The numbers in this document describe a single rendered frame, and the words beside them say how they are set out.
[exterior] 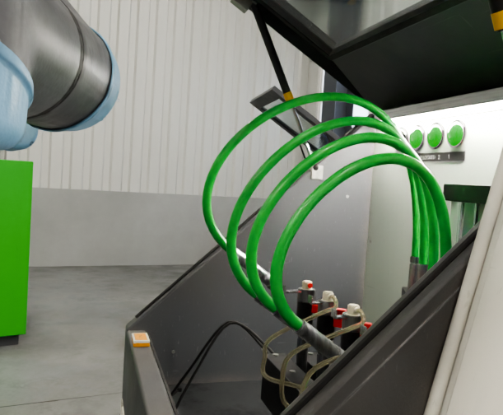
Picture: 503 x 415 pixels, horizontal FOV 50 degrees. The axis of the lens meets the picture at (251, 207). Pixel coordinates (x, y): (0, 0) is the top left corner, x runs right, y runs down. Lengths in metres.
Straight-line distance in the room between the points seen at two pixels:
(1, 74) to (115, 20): 7.40
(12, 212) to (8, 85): 3.78
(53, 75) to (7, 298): 3.84
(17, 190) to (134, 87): 3.79
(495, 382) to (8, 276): 3.74
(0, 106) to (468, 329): 0.46
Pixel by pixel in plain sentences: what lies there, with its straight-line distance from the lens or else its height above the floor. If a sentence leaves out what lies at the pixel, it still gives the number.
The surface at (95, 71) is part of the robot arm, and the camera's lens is 0.34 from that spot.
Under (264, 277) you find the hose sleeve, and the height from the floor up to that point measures 1.12.
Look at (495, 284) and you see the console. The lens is 0.55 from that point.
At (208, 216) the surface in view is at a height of 1.21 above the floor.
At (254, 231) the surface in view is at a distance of 0.67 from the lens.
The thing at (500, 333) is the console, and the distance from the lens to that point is 0.53.
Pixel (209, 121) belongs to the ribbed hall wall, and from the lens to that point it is 7.77.
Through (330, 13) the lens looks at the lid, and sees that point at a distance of 1.11.
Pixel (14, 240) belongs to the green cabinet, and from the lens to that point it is 4.04.
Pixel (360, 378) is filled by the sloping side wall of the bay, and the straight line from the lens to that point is 0.55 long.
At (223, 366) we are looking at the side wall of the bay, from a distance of 1.22.
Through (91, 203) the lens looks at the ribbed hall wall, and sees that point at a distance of 7.30.
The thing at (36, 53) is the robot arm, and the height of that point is 1.32.
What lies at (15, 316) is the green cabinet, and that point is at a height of 0.21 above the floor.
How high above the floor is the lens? 1.27
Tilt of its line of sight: 3 degrees down
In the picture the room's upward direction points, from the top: 4 degrees clockwise
